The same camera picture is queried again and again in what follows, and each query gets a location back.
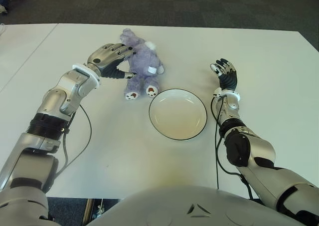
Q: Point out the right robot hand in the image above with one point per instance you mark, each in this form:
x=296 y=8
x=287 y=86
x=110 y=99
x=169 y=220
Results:
x=228 y=80

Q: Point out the white plate black rim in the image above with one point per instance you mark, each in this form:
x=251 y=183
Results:
x=178 y=116

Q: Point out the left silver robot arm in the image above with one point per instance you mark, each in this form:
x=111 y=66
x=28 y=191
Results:
x=37 y=141

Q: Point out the purple plush bunny doll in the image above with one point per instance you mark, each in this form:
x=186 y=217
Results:
x=145 y=61

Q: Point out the grey robot torso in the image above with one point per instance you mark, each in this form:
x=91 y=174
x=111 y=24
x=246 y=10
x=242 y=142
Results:
x=174 y=206

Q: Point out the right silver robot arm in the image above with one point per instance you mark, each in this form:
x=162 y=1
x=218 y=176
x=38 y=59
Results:
x=261 y=151

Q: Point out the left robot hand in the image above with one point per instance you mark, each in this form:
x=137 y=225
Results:
x=104 y=56

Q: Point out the metal frame under table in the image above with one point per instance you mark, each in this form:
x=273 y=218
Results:
x=88 y=208

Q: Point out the white sneaker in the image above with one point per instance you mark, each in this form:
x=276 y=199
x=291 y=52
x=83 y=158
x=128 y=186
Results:
x=3 y=9

